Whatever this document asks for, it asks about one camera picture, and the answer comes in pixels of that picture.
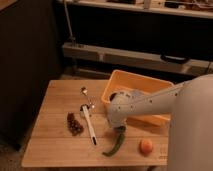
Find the green chili pepper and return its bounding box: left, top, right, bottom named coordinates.
left=102, top=133, right=125, bottom=157

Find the orange fruit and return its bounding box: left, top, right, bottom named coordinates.
left=139, top=139, right=153, bottom=155

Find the metal pole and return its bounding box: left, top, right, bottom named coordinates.
left=63, top=0, right=76, bottom=45

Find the white handled brush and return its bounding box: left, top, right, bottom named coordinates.
left=81, top=104, right=97, bottom=145

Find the grey low shelf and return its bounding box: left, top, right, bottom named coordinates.
left=62, top=42, right=213, bottom=76

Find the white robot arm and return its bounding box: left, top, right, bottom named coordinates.
left=107, top=74, right=213, bottom=171

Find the upper wooden shelf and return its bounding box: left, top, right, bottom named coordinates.
left=56, top=0, right=213, bottom=19

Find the metal spoon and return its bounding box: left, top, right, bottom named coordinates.
left=81, top=87, right=95, bottom=109

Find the yellow plastic tray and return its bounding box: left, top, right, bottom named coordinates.
left=101, top=70, right=174, bottom=125

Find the dark grape bunch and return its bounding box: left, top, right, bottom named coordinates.
left=67, top=113, right=84, bottom=136

